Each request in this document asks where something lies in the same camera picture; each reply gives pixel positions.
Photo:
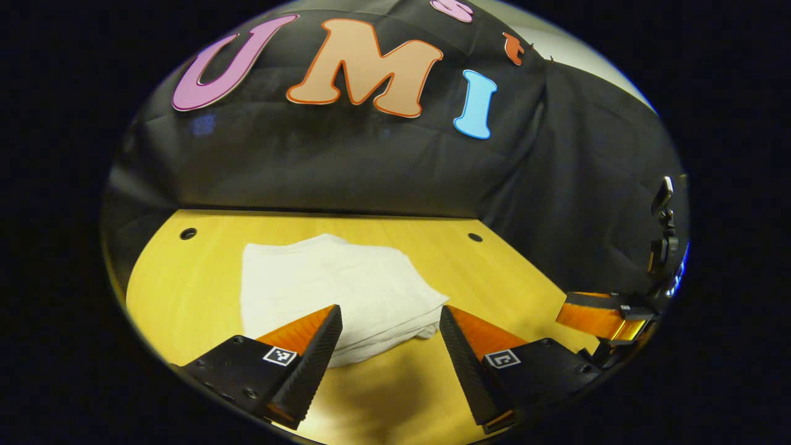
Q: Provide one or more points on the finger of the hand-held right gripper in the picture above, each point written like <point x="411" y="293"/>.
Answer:
<point x="593" y="315"/>

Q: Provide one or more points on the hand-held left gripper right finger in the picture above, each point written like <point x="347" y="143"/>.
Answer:
<point x="466" y="371"/>

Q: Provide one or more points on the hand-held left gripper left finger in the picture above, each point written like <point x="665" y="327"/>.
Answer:
<point x="312" y="364"/>

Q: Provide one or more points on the white jeans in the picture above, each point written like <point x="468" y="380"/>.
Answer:
<point x="334" y="284"/>

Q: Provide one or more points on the black backdrop cloth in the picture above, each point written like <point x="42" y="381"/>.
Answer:
<point x="371" y="167"/>

